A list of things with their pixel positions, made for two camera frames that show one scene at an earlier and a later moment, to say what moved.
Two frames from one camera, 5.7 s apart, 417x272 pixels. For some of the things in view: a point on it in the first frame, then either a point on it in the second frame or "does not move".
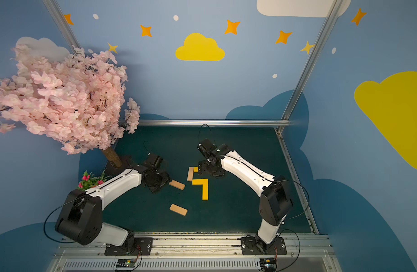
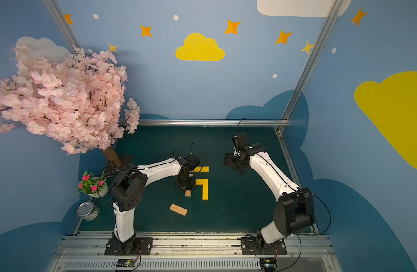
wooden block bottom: (178, 209) does not move
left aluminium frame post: (63, 24) does not move
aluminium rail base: (306, 253) does not move
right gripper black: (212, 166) to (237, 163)
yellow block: (203, 182) does not move
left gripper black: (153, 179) to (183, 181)
